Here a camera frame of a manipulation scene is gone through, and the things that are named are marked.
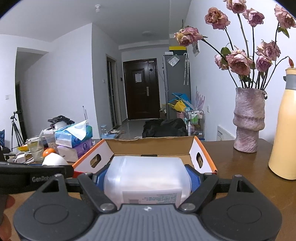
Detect white plastic box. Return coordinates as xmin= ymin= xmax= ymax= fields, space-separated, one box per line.
xmin=103 ymin=156 xmax=192 ymax=208

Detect white tape roll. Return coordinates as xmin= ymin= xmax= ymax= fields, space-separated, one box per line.
xmin=42 ymin=153 xmax=69 ymax=166

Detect person left hand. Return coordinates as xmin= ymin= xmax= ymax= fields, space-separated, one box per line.
xmin=0 ymin=195 xmax=15 ymax=241

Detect clear glass cup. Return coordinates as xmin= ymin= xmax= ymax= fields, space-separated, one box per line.
xmin=27 ymin=136 xmax=44 ymax=163

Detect red cardboard box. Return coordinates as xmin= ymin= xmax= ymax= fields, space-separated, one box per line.
xmin=72 ymin=136 xmax=217 ymax=174

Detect orange fruit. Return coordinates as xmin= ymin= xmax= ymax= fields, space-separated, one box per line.
xmin=43 ymin=148 xmax=56 ymax=158

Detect clear food container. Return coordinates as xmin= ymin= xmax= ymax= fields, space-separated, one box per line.
xmin=42 ymin=128 xmax=57 ymax=150

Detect purple tissue pack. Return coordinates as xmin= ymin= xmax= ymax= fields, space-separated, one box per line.
xmin=57 ymin=138 xmax=92 ymax=163

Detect black cloth covered chair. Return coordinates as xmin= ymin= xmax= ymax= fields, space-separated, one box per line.
xmin=142 ymin=118 xmax=188 ymax=138

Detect blue tissue pack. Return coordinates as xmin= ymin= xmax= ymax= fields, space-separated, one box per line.
xmin=55 ymin=120 xmax=93 ymax=148

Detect yellow thermos jug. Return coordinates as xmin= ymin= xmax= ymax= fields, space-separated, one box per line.
xmin=268 ymin=68 xmax=295 ymax=180

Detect black device on container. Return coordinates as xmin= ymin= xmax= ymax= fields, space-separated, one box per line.
xmin=48 ymin=115 xmax=75 ymax=126

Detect pink ceramic vase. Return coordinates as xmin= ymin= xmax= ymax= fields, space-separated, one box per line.
xmin=233 ymin=87 xmax=265 ymax=153

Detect yellow blue bags pile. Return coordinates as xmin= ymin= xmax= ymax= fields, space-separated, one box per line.
xmin=168 ymin=93 xmax=194 ymax=113

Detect grey refrigerator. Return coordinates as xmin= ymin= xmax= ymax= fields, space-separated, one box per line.
xmin=163 ymin=54 xmax=191 ymax=119

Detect dark entrance door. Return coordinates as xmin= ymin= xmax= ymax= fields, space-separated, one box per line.
xmin=123 ymin=58 xmax=160 ymax=120

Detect dried pink roses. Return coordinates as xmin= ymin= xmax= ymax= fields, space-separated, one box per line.
xmin=175 ymin=1 xmax=295 ymax=91

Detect white charger with cable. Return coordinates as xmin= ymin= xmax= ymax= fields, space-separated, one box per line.
xmin=13 ymin=152 xmax=34 ymax=164

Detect camera tripod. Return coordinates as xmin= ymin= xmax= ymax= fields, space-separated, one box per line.
xmin=11 ymin=110 xmax=25 ymax=150

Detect white board on wall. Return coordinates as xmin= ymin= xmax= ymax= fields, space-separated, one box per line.
xmin=216 ymin=126 xmax=235 ymax=141

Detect wire storage cart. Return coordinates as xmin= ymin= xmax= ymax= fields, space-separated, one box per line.
xmin=184 ymin=108 xmax=205 ymax=140

